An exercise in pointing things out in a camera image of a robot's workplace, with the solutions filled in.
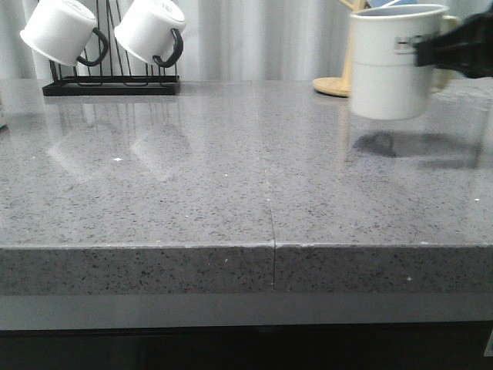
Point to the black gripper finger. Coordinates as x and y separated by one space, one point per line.
466 49

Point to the white HOME cup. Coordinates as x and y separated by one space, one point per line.
392 109

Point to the blue enamel mug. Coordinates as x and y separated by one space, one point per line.
381 3

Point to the wooden mug tree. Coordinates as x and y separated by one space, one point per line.
333 85

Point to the dark drawer front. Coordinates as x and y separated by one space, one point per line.
451 345

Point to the right white enamel mug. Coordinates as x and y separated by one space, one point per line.
152 31

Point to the white enamel mug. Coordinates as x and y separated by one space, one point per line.
61 30
152 31

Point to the left white enamel mug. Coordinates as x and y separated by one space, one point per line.
61 30

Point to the black wire mug rack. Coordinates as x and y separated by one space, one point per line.
120 73

